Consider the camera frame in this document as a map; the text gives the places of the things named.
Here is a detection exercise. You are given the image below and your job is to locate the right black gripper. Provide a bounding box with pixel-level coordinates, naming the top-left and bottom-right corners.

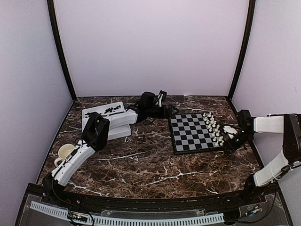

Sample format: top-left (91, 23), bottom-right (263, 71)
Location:
top-left (223, 129), bottom-right (254, 154)

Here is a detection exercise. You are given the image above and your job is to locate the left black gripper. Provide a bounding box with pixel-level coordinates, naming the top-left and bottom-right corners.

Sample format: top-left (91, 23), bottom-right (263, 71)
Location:
top-left (148, 105), bottom-right (180, 118)

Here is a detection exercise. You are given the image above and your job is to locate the black grey chessboard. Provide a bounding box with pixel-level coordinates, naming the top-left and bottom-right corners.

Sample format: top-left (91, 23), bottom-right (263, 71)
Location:
top-left (168, 113), bottom-right (225, 155)

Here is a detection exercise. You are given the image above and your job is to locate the white plastic tray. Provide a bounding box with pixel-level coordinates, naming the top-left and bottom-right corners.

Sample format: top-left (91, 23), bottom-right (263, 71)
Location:
top-left (82, 101), bottom-right (131, 141)

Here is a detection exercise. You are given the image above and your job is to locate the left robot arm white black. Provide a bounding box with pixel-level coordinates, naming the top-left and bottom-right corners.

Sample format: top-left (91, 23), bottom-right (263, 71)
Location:
top-left (42, 91), bottom-right (179, 205)

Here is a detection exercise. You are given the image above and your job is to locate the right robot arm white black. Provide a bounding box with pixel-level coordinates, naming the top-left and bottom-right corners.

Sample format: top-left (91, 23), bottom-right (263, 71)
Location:
top-left (222, 110), bottom-right (301, 204)

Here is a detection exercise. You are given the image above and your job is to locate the white chess pieces row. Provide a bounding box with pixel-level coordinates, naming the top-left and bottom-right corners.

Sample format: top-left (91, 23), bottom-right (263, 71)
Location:
top-left (202, 112), bottom-right (224, 148)

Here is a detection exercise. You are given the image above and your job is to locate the black chess pieces right cluster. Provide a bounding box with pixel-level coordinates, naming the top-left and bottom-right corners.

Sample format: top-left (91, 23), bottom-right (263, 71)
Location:
top-left (104, 105), bottom-right (121, 114)

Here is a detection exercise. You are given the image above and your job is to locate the cream ceramic mug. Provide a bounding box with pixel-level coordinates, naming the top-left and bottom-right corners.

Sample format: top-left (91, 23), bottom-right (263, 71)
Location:
top-left (54, 144), bottom-right (75, 167)

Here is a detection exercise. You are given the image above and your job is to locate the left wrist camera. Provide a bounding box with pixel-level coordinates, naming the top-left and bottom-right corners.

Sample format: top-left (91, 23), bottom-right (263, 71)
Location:
top-left (154, 90), bottom-right (167, 107)

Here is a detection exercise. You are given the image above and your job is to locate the white cable duct strip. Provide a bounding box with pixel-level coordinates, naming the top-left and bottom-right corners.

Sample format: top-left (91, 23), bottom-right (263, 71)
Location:
top-left (30, 201), bottom-right (224, 226)

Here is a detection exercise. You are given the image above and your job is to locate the left black frame post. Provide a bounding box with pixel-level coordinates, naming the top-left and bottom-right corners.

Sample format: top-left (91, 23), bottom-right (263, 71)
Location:
top-left (47, 0), bottom-right (77, 102)

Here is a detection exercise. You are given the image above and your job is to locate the black frame post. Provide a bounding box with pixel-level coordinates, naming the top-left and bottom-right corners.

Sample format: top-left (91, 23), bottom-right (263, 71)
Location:
top-left (47, 0), bottom-right (77, 102)
top-left (227, 0), bottom-right (256, 102)

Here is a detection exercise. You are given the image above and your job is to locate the right black frame post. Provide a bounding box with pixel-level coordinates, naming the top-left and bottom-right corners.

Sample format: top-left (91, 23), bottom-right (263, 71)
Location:
top-left (227, 0), bottom-right (256, 102)

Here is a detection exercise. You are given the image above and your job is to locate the black front rail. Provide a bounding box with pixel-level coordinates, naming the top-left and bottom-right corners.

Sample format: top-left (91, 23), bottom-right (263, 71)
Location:
top-left (25, 183), bottom-right (276, 218)

